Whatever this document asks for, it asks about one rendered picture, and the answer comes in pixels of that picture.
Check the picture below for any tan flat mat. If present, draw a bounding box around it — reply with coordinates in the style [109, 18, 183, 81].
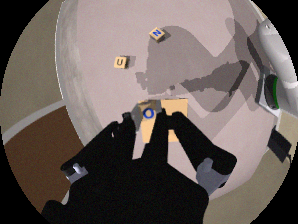
[141, 99, 188, 142]

